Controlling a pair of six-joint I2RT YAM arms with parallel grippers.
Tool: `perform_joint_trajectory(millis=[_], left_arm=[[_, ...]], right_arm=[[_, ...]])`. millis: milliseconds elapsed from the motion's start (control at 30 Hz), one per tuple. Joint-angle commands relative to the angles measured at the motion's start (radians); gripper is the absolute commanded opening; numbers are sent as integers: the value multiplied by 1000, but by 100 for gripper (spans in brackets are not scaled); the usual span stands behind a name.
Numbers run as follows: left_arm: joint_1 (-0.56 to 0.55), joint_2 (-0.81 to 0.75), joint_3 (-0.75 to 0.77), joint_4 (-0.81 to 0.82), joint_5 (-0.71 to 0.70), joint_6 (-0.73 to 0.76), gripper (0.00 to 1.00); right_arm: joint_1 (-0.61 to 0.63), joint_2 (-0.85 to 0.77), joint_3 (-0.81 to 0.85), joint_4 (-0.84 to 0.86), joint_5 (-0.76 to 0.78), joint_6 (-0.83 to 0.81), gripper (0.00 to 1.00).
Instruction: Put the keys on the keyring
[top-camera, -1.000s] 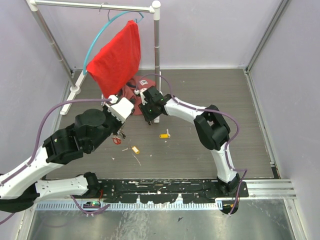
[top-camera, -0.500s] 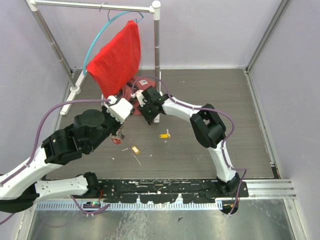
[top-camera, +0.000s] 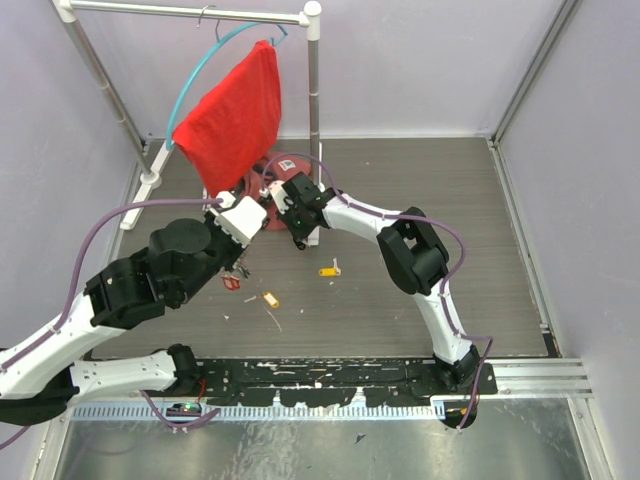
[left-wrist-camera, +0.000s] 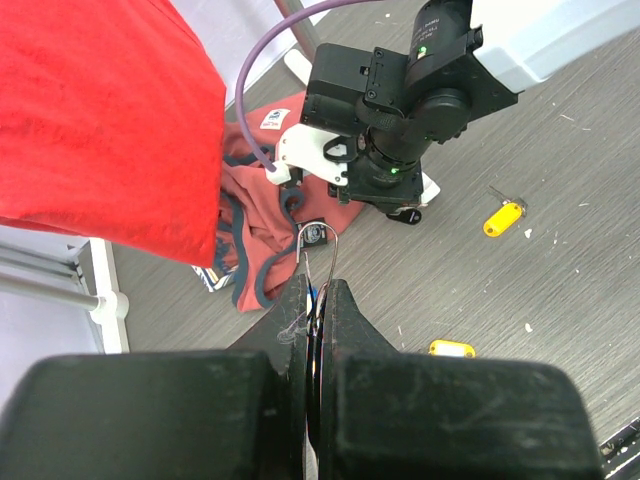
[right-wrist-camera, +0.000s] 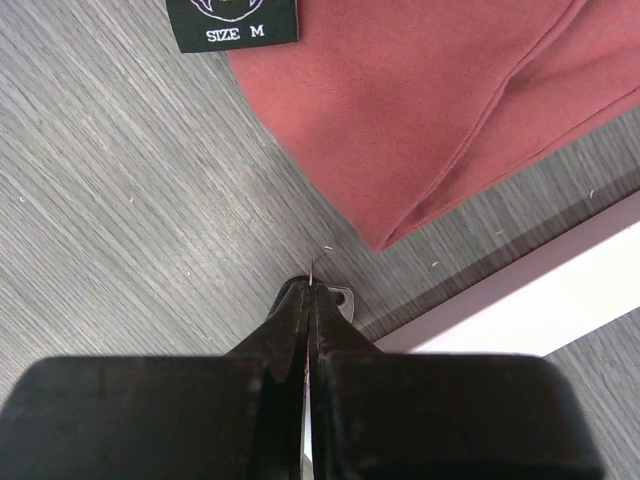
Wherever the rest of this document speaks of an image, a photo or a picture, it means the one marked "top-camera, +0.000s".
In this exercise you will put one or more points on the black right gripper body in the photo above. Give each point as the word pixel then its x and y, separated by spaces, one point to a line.
pixel 295 223

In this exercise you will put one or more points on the keyring with tagged keys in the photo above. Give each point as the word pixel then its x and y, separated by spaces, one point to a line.
pixel 233 277

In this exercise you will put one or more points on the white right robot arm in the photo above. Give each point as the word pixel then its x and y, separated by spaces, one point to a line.
pixel 415 258

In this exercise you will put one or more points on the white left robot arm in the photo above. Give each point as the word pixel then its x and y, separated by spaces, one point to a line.
pixel 178 262

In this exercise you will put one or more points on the dark red crumpled shirt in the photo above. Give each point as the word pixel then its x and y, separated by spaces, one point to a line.
pixel 280 175

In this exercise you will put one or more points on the bright red shirt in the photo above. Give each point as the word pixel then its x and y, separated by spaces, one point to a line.
pixel 240 117

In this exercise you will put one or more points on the silver white clothes rack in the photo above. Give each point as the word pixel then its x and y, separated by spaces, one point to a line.
pixel 151 174

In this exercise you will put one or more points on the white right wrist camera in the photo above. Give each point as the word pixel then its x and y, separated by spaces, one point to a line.
pixel 274 193

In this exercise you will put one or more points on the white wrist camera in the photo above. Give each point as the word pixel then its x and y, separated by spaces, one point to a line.
pixel 240 217
pixel 274 193

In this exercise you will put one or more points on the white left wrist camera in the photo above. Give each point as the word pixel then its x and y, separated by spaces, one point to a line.
pixel 240 217

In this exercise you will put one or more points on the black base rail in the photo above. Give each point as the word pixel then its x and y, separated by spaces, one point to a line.
pixel 319 382

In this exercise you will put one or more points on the grey slotted cable duct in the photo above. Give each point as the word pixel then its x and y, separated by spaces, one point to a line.
pixel 140 410

